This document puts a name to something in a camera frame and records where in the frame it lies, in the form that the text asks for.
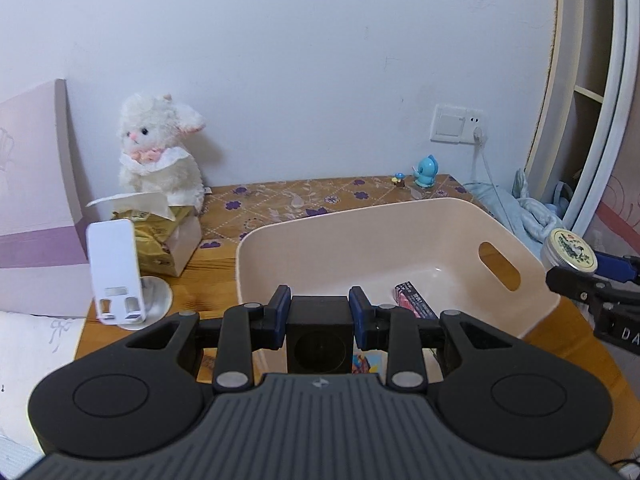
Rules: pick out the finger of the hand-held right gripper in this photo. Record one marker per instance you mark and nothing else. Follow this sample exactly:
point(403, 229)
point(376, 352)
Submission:
point(575, 282)
point(617, 266)

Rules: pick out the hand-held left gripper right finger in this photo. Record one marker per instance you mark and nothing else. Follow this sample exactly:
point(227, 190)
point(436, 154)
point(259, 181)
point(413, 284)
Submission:
point(358, 305)

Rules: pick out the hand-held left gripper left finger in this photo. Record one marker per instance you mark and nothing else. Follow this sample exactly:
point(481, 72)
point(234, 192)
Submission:
point(280, 305)

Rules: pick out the round metal tin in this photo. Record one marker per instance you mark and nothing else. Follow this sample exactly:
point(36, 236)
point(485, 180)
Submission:
point(569, 250)

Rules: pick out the black cube box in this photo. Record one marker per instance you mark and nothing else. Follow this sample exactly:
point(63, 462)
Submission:
point(318, 332)

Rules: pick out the beige plastic storage bin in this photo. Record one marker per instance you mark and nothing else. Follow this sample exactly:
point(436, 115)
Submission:
point(400, 250)

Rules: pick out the pink patterned small box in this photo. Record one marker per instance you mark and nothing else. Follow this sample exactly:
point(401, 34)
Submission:
point(415, 300)

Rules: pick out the colourful printed card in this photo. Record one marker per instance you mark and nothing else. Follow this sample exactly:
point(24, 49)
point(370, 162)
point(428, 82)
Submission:
point(364, 363)

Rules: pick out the light blue cloth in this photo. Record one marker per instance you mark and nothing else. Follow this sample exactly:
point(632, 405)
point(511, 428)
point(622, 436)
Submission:
point(530, 210)

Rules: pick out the floral table mat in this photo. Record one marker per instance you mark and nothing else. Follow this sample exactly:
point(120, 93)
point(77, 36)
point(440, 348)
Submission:
point(325, 197)

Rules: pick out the small mushroom figurine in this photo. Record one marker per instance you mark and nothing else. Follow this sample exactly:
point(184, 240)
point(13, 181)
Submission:
point(399, 179)

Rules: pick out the golden tissue pack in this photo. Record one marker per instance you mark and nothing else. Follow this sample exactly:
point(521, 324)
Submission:
point(165, 240)

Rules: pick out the blue bird toy figure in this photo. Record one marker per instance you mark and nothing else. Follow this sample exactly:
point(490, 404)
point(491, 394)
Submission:
point(426, 170)

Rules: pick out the white phone stand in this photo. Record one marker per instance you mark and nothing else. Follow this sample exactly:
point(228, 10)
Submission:
point(117, 270)

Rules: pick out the cream wooden shelf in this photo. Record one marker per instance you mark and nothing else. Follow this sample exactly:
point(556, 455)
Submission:
point(575, 90)

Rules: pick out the white plush bunny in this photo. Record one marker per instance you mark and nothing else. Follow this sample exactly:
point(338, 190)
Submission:
point(160, 155)

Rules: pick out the white embroidered cloth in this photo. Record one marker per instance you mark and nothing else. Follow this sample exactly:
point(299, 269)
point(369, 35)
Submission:
point(35, 360)

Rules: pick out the pink and purple gift box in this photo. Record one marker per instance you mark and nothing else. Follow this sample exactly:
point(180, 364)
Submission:
point(35, 200)

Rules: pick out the white curved frame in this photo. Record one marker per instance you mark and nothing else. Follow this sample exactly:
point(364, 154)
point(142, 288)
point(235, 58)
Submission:
point(607, 110)

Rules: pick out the white wall socket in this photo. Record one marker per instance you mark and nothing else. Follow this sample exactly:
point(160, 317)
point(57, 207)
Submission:
point(457, 124)

